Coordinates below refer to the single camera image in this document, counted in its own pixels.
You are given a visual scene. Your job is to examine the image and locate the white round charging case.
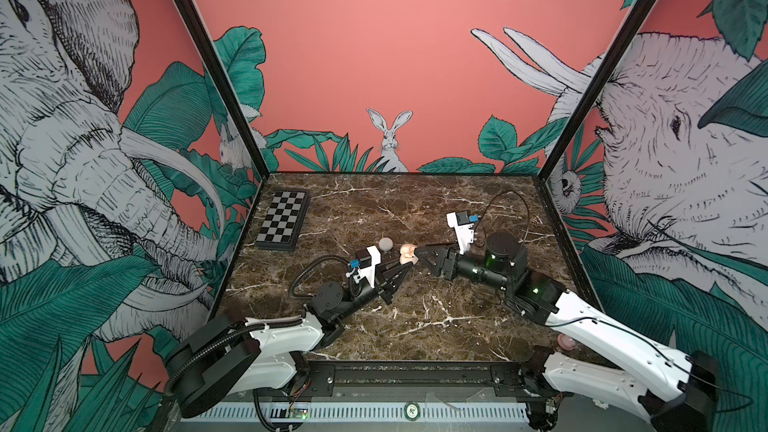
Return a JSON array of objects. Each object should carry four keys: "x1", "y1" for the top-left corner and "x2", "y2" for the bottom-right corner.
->
[{"x1": 378, "y1": 237, "x2": 394, "y2": 252}]

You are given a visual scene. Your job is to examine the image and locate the black white checkerboard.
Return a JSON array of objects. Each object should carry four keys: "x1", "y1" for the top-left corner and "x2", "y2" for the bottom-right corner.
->
[{"x1": 255, "y1": 189, "x2": 310, "y2": 251}]

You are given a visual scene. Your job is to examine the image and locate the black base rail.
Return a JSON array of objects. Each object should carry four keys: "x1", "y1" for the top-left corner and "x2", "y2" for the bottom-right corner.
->
[{"x1": 167, "y1": 361, "x2": 652, "y2": 400}]

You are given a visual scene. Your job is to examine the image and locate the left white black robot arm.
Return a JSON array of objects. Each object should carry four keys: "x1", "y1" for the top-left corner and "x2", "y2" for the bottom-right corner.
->
[{"x1": 164, "y1": 261, "x2": 413, "y2": 418}]

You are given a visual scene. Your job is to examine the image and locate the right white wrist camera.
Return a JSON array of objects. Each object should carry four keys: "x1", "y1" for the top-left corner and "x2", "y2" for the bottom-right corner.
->
[{"x1": 446, "y1": 211, "x2": 479, "y2": 254}]

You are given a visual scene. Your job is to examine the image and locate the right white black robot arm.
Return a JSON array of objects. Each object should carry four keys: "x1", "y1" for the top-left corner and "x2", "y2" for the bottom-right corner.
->
[{"x1": 400, "y1": 232, "x2": 719, "y2": 431}]

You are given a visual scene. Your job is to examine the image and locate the pink earbuds charging case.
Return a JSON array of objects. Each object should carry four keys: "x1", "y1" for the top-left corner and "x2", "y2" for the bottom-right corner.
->
[{"x1": 399, "y1": 243, "x2": 418, "y2": 265}]

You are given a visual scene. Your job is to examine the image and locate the white perforated vent strip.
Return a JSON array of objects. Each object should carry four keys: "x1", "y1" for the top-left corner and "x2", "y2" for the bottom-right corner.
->
[{"x1": 191, "y1": 401, "x2": 529, "y2": 424}]

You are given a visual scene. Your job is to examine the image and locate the pink open case at edge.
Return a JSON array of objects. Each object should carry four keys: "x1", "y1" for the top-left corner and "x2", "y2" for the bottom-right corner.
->
[{"x1": 557, "y1": 334, "x2": 578, "y2": 351}]

